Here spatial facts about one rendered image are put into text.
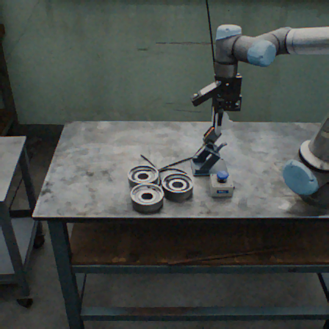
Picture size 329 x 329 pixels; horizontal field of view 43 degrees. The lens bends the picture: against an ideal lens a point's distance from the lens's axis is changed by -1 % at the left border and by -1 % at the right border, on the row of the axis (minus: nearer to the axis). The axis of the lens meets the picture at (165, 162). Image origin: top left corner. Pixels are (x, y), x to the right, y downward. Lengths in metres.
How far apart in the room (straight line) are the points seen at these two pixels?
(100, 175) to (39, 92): 1.71
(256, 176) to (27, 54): 1.97
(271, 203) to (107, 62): 1.83
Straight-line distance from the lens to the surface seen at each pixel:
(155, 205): 1.34
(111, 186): 1.46
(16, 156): 1.91
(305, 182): 1.26
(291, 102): 3.21
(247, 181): 1.51
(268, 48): 1.27
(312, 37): 1.31
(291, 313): 1.87
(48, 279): 2.27
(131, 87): 3.02
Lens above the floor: 1.71
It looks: 36 degrees down
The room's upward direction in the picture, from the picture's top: 1 degrees clockwise
